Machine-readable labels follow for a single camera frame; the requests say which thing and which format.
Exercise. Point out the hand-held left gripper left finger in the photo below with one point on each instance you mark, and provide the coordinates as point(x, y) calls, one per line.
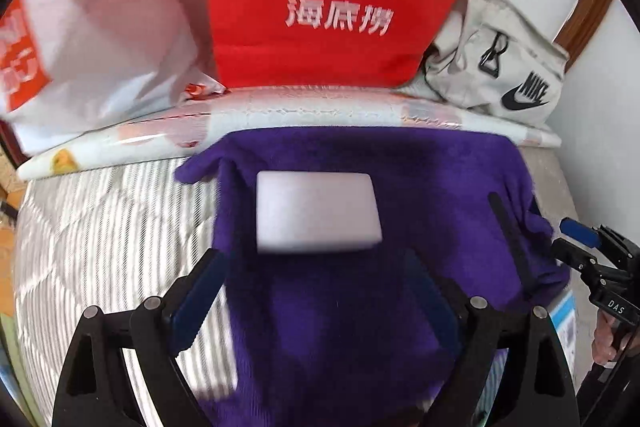
point(200, 297)

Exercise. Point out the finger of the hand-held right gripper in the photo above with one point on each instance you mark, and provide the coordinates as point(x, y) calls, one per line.
point(577, 230)
point(570, 257)

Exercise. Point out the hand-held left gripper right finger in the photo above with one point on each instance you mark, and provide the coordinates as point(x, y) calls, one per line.
point(435, 307)

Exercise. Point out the person's right forearm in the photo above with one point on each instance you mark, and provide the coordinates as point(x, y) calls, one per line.
point(615, 402)

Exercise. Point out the person's right hand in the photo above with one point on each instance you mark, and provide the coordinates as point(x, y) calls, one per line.
point(602, 337)

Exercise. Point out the purple fleece towel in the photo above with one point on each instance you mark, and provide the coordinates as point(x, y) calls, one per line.
point(350, 307)

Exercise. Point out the striped bed quilt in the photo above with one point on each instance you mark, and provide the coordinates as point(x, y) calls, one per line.
point(100, 232)

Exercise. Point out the white sponge block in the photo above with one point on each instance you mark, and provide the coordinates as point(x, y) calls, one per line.
point(315, 212)

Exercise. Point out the red white crumpled wrapper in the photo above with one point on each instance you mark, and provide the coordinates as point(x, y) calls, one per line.
point(202, 90)

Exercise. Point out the fruit print wrapped package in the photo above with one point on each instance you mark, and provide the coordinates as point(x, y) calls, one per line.
point(300, 107)

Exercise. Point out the white plastic bag orange label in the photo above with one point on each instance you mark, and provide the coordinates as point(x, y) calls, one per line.
point(110, 32)

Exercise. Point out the wooden door frame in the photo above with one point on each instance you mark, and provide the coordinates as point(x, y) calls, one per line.
point(587, 17)

